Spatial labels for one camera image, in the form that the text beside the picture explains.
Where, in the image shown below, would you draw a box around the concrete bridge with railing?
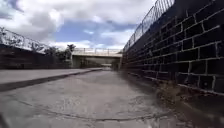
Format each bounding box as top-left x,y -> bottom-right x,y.
70,47 -> 124,70

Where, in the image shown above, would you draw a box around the grey concrete path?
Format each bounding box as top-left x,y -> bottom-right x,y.
0,69 -> 201,128

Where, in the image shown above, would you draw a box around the dark trees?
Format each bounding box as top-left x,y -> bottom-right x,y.
44,43 -> 77,63

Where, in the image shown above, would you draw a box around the pale concrete strip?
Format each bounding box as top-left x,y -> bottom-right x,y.
0,68 -> 101,85

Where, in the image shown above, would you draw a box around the dark drainage strip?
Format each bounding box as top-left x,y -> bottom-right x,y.
0,68 -> 103,93

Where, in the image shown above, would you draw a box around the metal railing on block wall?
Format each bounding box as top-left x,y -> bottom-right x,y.
122,0 -> 176,53

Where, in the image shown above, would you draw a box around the dark block wall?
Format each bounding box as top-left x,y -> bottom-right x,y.
119,0 -> 224,128

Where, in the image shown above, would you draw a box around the dark low wall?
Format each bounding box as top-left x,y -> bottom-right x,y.
0,44 -> 73,70

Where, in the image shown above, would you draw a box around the metal fence on low wall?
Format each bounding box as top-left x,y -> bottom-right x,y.
0,27 -> 51,54

